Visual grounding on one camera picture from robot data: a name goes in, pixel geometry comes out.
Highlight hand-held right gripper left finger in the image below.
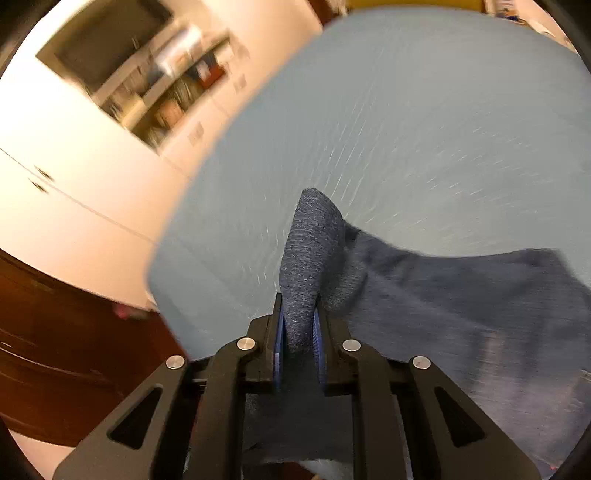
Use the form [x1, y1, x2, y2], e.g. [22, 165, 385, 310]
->
[53, 293, 284, 480]

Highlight white shelf unit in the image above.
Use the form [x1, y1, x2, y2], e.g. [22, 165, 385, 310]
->
[36, 0, 232, 151]

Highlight white wardrobe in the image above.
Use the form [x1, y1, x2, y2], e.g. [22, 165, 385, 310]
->
[0, 0, 324, 310]

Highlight blue denim pants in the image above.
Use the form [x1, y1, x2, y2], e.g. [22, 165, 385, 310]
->
[240, 187, 591, 480]

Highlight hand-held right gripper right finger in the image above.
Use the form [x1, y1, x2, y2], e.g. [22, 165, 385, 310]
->
[313, 302, 539, 480]

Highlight black television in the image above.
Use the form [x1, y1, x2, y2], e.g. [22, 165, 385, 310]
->
[55, 0, 174, 86]

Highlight light blue quilted blanket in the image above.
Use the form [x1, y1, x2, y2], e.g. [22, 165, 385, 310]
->
[148, 9, 591, 370]

